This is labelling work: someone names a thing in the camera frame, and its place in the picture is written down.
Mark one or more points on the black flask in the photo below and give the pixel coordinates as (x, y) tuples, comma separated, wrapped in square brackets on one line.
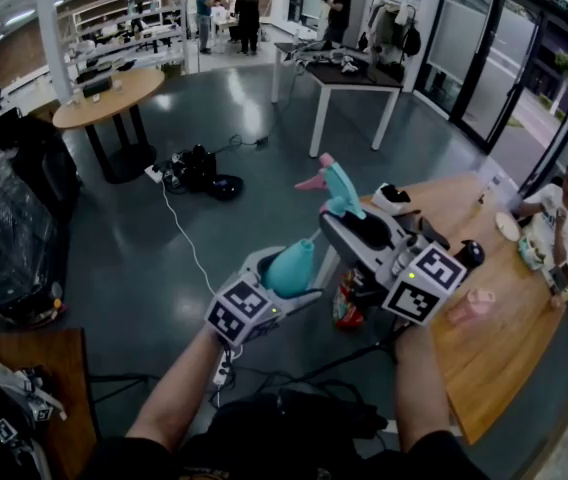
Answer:
[(471, 253)]

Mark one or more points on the rectangular wooden table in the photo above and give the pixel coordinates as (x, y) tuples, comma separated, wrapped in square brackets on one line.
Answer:
[(489, 358)]

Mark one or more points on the teal bottle body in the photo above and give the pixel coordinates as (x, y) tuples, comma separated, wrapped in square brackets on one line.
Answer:
[(286, 273)]

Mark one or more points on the grey gripper device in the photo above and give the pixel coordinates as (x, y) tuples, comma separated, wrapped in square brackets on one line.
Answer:
[(41, 408)]

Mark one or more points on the black wedge stand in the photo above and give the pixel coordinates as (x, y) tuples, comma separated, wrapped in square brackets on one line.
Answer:
[(431, 233)]

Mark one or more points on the white shelving unit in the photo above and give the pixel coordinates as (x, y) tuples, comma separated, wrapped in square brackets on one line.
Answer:
[(154, 33)]

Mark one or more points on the white box with black item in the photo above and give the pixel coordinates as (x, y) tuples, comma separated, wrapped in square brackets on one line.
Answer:
[(381, 200)]

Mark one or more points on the black framed glass doors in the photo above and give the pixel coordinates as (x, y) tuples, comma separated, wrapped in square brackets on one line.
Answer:
[(504, 48)]

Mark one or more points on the person's left forearm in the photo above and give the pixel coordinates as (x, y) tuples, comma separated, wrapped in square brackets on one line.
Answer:
[(179, 393)]

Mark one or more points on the small brown wooden table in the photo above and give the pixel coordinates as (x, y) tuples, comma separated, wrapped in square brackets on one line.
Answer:
[(64, 373)]

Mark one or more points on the coat rack with clothes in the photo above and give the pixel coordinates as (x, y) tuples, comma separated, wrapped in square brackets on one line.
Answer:
[(389, 28)]

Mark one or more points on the pink cup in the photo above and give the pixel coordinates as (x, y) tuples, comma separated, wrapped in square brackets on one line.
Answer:
[(479, 303)]

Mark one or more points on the round wooden table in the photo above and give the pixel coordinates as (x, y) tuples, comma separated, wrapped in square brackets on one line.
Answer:
[(109, 103)]

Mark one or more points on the person's black shirt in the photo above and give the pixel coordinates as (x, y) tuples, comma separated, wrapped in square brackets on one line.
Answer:
[(274, 443)]

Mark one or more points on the teal pink bottle cap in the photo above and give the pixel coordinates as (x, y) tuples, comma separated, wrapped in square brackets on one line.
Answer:
[(341, 188)]

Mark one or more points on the plastic wrapped black machine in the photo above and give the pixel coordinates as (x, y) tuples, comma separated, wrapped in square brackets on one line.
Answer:
[(9, 218)]

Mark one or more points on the white plate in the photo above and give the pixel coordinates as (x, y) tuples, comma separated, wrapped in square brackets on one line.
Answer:
[(507, 225)]

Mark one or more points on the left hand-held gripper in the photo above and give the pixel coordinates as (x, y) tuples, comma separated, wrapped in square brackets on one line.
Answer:
[(241, 313)]

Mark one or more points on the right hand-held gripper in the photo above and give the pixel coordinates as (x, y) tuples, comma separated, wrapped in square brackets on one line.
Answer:
[(424, 288)]

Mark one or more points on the black round disc device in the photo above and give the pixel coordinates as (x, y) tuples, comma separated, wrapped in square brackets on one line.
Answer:
[(225, 188)]

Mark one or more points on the black equipment case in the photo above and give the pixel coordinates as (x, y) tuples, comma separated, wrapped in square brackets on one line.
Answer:
[(49, 163)]

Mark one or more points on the white framed black table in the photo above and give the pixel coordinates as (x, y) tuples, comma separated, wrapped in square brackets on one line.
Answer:
[(359, 75)]

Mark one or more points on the black bag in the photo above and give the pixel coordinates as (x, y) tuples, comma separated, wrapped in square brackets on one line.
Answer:
[(199, 168)]

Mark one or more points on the black power adapter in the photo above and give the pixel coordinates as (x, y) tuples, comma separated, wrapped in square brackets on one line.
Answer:
[(261, 141)]

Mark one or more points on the white power strip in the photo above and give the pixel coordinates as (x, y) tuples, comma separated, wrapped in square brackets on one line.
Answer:
[(154, 173), (223, 370)]

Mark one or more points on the person's right forearm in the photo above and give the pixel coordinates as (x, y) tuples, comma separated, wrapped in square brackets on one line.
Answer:
[(421, 393)]

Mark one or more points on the white locker cabinet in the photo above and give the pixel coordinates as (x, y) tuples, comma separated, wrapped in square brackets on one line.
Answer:
[(358, 13)]

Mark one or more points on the white square column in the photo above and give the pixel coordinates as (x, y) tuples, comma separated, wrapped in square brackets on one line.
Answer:
[(54, 38)]

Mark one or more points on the white food container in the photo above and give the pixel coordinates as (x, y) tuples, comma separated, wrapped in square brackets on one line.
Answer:
[(531, 253)]

